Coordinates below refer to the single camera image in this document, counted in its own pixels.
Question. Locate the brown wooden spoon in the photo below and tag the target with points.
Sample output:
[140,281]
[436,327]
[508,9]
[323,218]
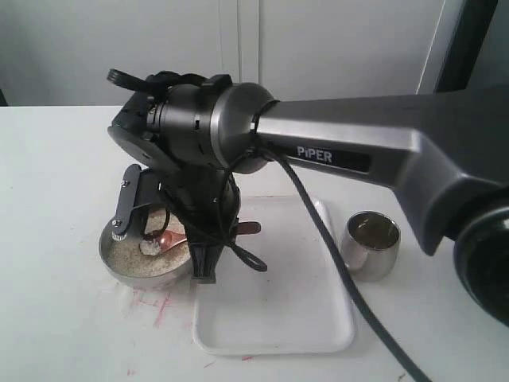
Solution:
[157,245]

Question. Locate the steel bowl of rice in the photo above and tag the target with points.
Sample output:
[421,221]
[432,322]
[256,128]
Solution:
[132,267]

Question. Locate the white cabinet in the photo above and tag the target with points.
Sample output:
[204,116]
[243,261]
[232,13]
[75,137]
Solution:
[59,52]

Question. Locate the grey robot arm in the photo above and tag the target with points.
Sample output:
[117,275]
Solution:
[444,156]

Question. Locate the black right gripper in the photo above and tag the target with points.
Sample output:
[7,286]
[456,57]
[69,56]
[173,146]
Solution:
[205,201]

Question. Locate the white plastic tray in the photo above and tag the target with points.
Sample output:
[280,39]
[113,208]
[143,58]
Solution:
[299,305]

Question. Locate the small steel cup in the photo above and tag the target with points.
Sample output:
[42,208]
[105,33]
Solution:
[369,246]

